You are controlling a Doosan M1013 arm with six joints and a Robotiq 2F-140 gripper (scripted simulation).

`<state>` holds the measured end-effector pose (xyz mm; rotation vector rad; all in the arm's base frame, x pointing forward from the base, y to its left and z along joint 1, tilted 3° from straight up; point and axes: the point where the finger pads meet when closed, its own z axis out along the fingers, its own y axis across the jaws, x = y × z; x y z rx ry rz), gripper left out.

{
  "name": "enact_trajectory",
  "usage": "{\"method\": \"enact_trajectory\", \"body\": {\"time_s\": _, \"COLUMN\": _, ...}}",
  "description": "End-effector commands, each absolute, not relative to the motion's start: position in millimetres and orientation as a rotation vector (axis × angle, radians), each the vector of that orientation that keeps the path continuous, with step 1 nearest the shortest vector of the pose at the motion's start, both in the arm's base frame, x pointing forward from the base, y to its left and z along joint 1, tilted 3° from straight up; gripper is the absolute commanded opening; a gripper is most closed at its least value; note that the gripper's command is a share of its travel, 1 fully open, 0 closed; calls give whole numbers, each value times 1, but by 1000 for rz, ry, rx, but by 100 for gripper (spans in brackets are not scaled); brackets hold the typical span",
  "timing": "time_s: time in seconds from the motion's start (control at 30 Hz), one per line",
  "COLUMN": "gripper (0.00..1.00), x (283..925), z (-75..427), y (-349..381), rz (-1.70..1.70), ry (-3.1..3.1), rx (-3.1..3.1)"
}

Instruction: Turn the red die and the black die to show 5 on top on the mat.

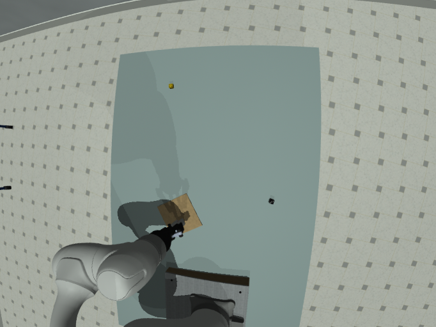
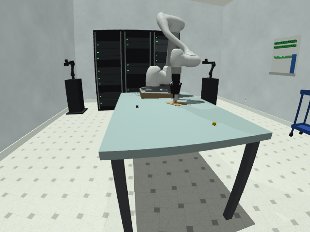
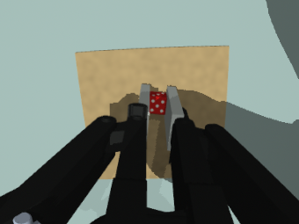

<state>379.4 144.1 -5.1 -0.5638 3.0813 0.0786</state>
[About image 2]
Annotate tan mat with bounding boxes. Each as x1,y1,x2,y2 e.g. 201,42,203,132
166,101,188,106

